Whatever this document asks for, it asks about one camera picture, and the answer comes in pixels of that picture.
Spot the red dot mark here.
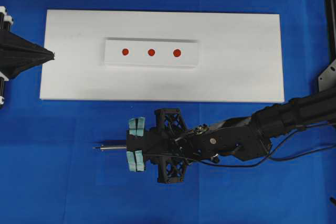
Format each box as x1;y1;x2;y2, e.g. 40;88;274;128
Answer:
173;49;181;57
122;48;129;56
148;49;155;56

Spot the small white raised board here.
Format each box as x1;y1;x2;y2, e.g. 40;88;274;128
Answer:
104;38;199;68

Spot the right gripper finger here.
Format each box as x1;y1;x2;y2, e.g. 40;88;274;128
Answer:
126;148;153;172
126;117;155;147

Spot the black truss camera mount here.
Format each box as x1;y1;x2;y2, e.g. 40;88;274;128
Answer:
155;109;187;184

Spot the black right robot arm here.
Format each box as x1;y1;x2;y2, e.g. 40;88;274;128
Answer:
124;85;335;177

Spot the middle red dot mark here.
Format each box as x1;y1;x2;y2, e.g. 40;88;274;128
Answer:
148;49;155;56

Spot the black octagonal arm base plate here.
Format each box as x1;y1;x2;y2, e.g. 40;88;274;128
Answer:
318;60;336;92

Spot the left red dot mark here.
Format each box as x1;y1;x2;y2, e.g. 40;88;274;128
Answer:
122;48;129;56

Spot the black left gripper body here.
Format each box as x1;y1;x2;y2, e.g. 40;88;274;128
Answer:
0;5;14;108

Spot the right red dot mark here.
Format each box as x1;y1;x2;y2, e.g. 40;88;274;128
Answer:
173;49;181;57

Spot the large white foam board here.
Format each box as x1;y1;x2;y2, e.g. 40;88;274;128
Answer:
40;10;285;103

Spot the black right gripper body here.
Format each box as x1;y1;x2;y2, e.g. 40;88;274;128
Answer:
143;126;208;166

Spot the black cable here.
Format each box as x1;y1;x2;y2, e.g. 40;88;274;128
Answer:
143;123;336;168

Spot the black aluminium frame rail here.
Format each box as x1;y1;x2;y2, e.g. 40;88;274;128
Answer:
324;0;335;62

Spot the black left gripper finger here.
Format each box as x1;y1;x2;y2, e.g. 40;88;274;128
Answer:
1;30;55;56
1;55;55;79

